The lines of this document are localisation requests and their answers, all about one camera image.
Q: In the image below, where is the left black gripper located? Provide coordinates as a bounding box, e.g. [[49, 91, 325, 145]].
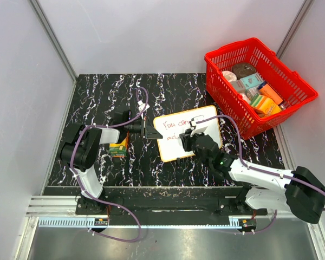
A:
[[125, 116, 163, 140]]

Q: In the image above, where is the yellow framed whiteboard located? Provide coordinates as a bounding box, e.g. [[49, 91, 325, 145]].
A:
[[153, 105, 222, 163]]

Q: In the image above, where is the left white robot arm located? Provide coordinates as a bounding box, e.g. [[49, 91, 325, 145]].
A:
[[57, 110, 163, 215]]

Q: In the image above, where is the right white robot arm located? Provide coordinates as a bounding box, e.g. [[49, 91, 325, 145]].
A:
[[180, 129, 325, 224]]

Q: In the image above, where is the orange sponge package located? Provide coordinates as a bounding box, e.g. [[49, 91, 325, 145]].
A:
[[109, 136, 128, 158]]

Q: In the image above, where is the pink round container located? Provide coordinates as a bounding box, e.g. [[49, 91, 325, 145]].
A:
[[222, 70, 237, 82]]

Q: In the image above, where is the yellow sponge pack in basket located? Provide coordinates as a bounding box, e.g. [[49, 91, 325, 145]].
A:
[[250, 94, 282, 116]]

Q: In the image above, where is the teal box in basket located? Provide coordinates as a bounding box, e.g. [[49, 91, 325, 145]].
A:
[[240, 73, 264, 89]]

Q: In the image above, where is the brown round lid container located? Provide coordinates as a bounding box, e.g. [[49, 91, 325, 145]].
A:
[[231, 62, 257, 80]]

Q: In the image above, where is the orange bottle blue cap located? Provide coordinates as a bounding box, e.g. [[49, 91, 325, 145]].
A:
[[257, 81, 283, 105]]

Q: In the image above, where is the red plastic shopping basket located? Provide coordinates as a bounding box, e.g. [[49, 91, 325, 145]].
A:
[[204, 38, 318, 138]]

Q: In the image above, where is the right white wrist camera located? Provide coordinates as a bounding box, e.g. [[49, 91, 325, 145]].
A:
[[190, 115, 208, 136]]

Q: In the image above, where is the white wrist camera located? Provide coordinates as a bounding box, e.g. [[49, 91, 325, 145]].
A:
[[190, 115, 208, 136], [138, 101, 150, 112]]

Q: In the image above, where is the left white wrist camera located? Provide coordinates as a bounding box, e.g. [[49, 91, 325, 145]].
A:
[[138, 101, 150, 112]]

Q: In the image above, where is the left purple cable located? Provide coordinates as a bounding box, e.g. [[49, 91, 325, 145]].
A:
[[70, 86, 150, 242]]

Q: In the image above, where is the purple cable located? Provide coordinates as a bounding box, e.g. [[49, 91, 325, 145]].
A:
[[70, 86, 150, 242], [196, 114, 325, 235]]

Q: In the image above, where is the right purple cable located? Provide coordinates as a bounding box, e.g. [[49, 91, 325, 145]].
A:
[[196, 114, 325, 235]]

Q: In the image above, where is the aluminium front rail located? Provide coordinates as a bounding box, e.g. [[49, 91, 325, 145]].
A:
[[25, 196, 322, 230]]

